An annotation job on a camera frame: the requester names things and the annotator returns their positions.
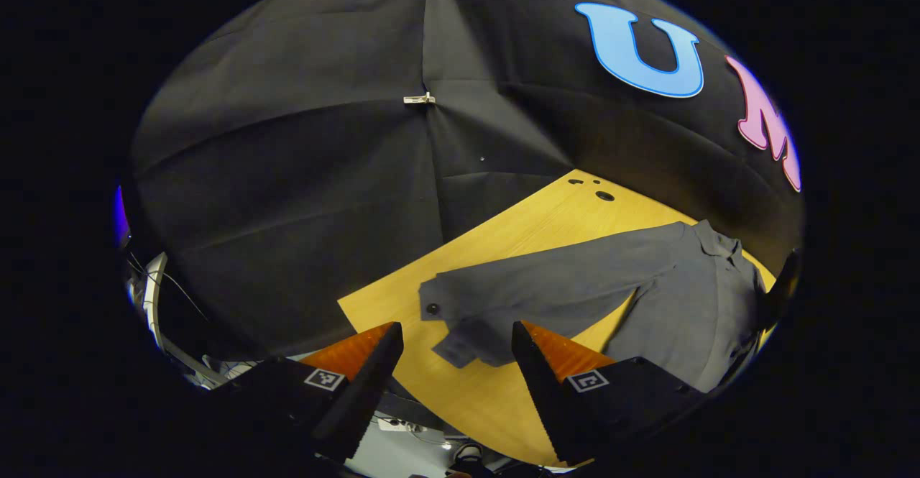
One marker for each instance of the black backdrop cloth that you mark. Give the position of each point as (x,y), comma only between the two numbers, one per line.
(287,176)

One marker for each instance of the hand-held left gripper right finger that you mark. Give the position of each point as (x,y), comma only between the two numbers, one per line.
(543,392)

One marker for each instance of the grey button shirt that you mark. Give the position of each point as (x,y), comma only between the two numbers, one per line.
(683,305)

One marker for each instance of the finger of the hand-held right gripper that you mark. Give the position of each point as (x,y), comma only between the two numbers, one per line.
(782,287)

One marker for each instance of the white cloth clip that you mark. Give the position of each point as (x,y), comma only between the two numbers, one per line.
(419,98)

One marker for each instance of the white power strip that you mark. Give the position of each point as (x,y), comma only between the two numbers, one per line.
(394,425)

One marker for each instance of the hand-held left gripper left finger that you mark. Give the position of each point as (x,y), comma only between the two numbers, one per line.
(366,392)

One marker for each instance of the white metal frame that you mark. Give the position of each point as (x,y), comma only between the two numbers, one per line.
(153,298)

